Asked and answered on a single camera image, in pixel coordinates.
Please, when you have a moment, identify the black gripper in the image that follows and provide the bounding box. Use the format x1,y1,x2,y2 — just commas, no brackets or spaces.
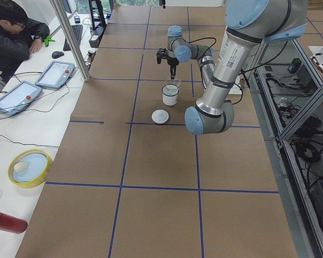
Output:
167,57,179,79

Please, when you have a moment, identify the clear plastic funnel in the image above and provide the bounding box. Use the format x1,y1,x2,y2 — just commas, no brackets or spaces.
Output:
162,78,181,97

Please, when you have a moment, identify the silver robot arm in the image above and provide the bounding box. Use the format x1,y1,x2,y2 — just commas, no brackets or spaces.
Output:
185,1,308,135
165,25,215,88

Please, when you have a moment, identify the white enamel mug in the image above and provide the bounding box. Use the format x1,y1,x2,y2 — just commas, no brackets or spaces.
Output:
162,93,178,106

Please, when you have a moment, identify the white ceramic lid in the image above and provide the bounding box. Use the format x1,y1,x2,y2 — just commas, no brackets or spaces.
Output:
151,110,169,124

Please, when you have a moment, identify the black device box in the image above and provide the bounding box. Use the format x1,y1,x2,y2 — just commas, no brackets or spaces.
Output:
89,26,104,48

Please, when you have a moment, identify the black keyboard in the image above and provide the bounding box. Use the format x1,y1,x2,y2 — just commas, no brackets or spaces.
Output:
62,24,84,52

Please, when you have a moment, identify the black computer mouse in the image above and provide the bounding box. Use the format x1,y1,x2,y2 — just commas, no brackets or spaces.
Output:
51,51,64,59

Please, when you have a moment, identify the far teach pendant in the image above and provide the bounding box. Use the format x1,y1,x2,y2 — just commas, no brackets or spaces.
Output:
35,61,75,90

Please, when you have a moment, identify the teach pendant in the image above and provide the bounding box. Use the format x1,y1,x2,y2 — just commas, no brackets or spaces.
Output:
0,81,42,116
35,61,75,90

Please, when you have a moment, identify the aluminium side rack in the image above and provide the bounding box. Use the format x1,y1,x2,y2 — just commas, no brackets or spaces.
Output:
246,40,323,257

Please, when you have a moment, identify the green plastic toy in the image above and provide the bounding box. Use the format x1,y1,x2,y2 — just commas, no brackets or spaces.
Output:
44,35,55,47

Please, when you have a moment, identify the near teach pendant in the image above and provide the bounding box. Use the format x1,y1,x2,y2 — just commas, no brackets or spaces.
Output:
0,81,42,116

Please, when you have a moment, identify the seated person in black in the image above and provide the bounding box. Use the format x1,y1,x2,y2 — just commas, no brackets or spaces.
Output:
0,1,50,83

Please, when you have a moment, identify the yellow rimmed bowl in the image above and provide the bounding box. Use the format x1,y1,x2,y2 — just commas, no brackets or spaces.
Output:
8,149,53,189

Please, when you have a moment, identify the red cylindrical bottle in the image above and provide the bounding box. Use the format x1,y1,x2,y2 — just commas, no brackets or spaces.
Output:
0,212,28,234

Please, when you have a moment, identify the aluminium frame post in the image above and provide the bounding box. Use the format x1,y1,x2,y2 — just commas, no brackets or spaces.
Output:
50,0,90,82

